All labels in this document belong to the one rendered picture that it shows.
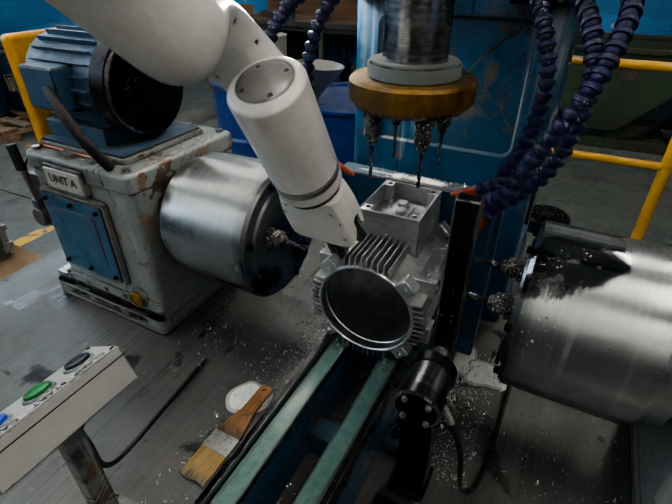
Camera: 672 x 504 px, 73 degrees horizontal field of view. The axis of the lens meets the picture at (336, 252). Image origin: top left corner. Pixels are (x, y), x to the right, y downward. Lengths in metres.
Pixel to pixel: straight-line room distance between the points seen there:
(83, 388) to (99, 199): 0.44
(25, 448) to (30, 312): 0.68
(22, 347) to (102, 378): 0.55
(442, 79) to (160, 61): 0.37
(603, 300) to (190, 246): 0.63
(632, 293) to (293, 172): 0.42
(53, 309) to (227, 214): 0.58
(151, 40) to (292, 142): 0.16
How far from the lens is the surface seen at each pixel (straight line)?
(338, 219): 0.58
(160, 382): 0.96
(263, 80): 0.47
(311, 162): 0.50
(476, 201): 0.53
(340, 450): 0.67
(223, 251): 0.79
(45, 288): 1.31
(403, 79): 0.63
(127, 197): 0.89
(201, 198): 0.82
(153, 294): 0.99
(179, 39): 0.39
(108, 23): 0.39
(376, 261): 0.67
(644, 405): 0.67
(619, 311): 0.63
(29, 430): 0.59
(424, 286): 0.69
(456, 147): 0.90
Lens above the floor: 1.48
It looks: 33 degrees down
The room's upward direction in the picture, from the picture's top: straight up
